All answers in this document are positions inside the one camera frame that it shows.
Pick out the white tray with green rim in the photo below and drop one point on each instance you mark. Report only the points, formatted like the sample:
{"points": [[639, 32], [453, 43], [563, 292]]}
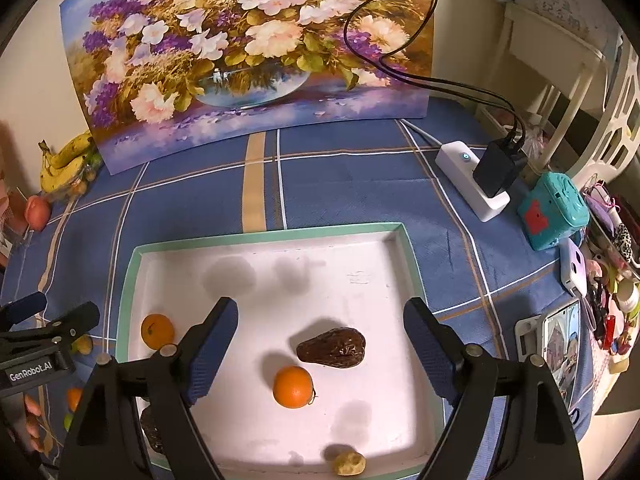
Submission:
{"points": [[350, 285]]}

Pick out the bag of small brown fruits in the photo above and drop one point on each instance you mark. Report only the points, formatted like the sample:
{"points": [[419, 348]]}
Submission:
{"points": [[87, 170]]}

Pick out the dark wrinkled passion fruit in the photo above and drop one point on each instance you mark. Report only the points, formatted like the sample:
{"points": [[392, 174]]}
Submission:
{"points": [[150, 430]]}

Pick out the white power strip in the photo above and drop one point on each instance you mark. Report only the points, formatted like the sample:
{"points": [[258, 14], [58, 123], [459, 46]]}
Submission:
{"points": [[457, 165]]}

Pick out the black charger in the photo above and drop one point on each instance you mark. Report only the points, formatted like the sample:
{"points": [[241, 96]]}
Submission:
{"points": [[500, 170]]}

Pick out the teal toy box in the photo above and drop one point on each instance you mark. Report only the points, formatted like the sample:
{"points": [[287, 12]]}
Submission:
{"points": [[552, 210]]}

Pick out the small white lavender device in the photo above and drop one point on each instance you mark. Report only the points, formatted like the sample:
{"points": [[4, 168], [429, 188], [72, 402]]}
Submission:
{"points": [[572, 267]]}

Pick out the large dark wrinkled fruit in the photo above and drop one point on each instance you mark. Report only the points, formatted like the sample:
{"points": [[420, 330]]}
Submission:
{"points": [[331, 348]]}

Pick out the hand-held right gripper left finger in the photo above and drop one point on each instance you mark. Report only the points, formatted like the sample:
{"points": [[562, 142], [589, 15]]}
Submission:
{"points": [[212, 355]]}

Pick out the smartphone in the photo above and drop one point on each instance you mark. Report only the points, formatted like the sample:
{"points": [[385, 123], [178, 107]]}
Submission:
{"points": [[562, 350]]}

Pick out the red peach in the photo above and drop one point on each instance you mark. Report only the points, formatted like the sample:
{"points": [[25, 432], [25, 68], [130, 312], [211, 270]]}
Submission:
{"points": [[38, 213]]}

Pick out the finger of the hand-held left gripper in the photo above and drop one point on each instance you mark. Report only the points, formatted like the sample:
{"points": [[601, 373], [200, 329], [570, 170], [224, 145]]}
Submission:
{"points": [[75, 322], [22, 309]]}

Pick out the white phone stand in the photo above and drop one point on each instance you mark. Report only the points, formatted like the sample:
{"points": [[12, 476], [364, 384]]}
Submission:
{"points": [[527, 337]]}

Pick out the small tan round fruit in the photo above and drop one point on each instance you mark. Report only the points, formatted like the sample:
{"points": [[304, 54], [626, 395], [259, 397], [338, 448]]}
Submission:
{"points": [[349, 463], [83, 345]]}

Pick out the orange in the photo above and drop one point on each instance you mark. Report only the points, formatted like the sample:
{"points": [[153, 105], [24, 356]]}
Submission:
{"points": [[293, 386], [75, 399]]}

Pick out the pile of small trinkets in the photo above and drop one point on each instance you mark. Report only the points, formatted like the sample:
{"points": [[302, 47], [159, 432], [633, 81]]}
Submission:
{"points": [[615, 270]]}

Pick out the white chair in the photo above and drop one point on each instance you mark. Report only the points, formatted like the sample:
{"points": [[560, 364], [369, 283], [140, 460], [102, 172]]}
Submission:
{"points": [[615, 125]]}

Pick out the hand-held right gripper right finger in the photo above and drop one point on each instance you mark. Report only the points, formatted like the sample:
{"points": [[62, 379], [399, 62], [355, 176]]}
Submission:
{"points": [[430, 355]]}

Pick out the blue plaid tablecloth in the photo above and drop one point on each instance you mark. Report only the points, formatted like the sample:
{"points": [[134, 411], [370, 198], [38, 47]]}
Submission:
{"points": [[350, 185]]}

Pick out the person's left hand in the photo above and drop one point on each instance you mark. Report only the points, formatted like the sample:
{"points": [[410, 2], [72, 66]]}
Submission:
{"points": [[33, 412]]}

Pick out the bunch of yellow bananas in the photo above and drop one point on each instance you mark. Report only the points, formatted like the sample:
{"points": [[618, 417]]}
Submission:
{"points": [[60, 165]]}

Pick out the small orange tangerine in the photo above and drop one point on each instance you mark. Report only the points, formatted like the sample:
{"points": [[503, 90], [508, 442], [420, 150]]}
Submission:
{"points": [[157, 331]]}

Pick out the floral painting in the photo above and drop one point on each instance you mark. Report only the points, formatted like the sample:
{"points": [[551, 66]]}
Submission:
{"points": [[225, 60]]}

